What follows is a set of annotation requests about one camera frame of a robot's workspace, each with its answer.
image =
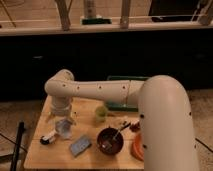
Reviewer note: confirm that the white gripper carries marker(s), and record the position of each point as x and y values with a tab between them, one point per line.
61	106

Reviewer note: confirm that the white paper cup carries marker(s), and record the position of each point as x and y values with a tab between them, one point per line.
63	128

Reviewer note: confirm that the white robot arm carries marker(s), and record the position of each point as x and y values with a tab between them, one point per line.
166	120

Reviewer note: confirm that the green plastic cup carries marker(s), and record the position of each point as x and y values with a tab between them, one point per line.
101	113

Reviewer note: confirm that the green box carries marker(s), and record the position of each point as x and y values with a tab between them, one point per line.
120	107

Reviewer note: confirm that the metal spoon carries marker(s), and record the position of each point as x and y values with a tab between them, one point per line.
111	138

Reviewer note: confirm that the dark brown bowl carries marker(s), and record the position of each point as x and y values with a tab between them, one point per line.
113	152

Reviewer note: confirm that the black pole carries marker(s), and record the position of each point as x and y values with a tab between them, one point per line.
16	150

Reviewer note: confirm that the dark red food item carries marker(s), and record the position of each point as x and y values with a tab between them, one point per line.
135	127

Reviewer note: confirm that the orange plate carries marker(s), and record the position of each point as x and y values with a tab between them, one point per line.
136	148

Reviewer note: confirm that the wooden railing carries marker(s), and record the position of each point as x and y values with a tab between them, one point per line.
38	17

